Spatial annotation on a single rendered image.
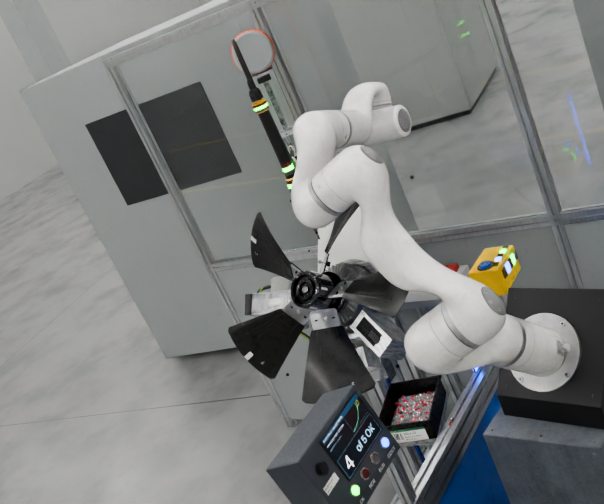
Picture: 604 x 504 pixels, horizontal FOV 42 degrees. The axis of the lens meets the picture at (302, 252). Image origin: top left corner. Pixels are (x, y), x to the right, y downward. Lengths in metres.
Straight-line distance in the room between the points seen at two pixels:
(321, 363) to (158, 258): 2.81
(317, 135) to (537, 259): 1.45
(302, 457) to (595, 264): 1.59
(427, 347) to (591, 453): 0.49
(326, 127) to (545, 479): 1.00
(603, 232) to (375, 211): 1.38
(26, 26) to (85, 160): 3.39
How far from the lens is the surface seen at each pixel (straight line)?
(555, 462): 2.02
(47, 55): 8.32
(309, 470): 1.67
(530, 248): 2.98
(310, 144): 1.72
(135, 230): 5.09
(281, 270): 2.64
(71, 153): 5.11
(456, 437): 2.24
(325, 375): 2.42
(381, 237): 1.64
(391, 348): 2.47
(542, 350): 1.88
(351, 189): 1.64
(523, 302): 2.06
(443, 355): 1.67
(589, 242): 2.91
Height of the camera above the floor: 2.15
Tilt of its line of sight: 20 degrees down
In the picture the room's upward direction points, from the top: 24 degrees counter-clockwise
